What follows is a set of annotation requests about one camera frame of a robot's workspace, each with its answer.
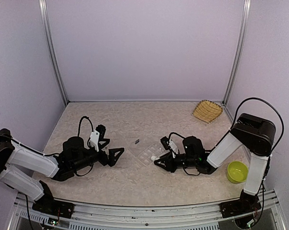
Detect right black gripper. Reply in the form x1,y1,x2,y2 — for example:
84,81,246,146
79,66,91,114
154,151,197,173

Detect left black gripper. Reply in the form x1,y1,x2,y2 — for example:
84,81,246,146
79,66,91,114
72,138,124,172

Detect white pill bottle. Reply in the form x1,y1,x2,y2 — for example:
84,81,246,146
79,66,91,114
151,156,159,161

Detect clear plastic pill organizer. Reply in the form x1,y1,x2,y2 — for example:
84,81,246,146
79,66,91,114
128,137,165,166

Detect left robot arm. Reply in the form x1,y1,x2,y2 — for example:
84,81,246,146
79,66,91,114
0,128,125,213

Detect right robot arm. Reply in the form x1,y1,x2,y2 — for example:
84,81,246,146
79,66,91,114
151,113,276,213

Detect woven bamboo tray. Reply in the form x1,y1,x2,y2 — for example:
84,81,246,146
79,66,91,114
192,100,223,124

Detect lime green bowl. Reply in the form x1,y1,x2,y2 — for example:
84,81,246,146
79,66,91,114
227,161,248,184

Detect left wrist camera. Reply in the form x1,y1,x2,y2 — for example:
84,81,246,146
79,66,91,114
87,124,106,152

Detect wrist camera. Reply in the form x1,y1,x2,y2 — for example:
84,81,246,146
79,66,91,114
87,124,106,152
160,137,179,155

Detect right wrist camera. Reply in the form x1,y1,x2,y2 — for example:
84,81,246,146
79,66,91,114
160,137,179,155

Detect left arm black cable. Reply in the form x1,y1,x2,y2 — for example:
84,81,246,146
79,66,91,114
0,116,94,156

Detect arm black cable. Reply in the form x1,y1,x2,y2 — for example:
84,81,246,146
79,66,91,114
0,116,94,156
169,97,284,154

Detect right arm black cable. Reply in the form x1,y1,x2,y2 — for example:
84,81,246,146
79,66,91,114
169,97,284,154

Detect front aluminium rail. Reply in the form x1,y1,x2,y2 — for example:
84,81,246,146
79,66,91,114
6,190,289,230

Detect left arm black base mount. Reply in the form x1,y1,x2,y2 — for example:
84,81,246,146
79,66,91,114
32,194,74,219

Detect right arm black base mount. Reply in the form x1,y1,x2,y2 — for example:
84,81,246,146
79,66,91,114
220,190,262,218

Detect left aluminium frame post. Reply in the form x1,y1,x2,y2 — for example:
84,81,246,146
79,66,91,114
39,0,69,107

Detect aluminium frame post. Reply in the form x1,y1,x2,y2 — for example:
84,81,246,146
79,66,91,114
222,0,251,106
39,0,69,107

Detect right aluminium frame post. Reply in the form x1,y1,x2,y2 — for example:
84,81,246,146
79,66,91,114
222,0,251,106

